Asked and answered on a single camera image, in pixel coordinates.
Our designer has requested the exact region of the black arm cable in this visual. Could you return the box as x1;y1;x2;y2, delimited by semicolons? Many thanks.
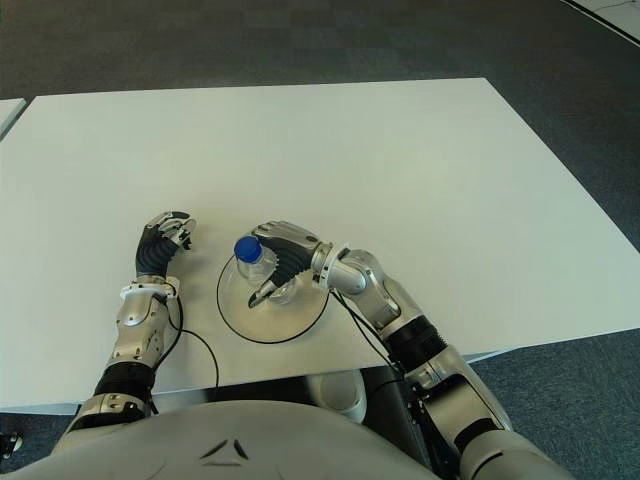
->
327;287;416;396
149;288;221;416

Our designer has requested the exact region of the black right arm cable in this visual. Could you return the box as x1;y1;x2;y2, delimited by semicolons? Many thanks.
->
327;287;416;396

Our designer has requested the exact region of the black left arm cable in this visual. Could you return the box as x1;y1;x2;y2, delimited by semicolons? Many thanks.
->
149;288;221;416

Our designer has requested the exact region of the grey robot torso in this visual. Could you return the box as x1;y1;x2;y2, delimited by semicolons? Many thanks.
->
7;397;436;480

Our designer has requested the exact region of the white plate black rim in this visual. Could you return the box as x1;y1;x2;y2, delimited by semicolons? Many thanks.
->
216;249;331;345

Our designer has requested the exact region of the clear water bottle blue cap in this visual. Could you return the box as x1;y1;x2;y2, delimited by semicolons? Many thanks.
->
234;234;303;307

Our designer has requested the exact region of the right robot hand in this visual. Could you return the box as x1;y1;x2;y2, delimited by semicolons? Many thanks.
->
247;220;334;308

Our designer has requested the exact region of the small black white wheel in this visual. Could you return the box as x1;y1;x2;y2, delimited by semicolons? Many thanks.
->
0;431;24;458

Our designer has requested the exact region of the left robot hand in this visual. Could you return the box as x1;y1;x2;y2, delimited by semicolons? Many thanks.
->
135;211;197;276

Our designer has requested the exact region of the white rounded robot leg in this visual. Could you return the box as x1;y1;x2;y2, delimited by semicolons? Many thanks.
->
307;372;369;424

